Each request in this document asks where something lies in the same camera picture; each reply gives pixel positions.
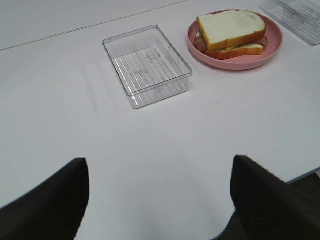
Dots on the bread slice base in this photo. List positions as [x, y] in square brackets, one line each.
[252, 50]

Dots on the bread slice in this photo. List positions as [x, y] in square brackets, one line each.
[230, 28]

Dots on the bacon strip from tray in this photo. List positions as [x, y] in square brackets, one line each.
[202, 46]

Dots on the clear right plastic tray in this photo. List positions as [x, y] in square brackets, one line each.
[301, 17]

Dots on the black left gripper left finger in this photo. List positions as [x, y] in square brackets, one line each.
[53, 210]

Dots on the clear plastic tray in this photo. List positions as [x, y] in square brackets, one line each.
[301, 17]
[148, 66]

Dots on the yellow cheese slice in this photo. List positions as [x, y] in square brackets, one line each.
[234, 48]

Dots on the pink round plate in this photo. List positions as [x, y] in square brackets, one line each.
[275, 39]

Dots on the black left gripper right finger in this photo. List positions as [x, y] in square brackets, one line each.
[270, 209]

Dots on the clear left plastic tray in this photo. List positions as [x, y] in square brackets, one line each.
[148, 66]

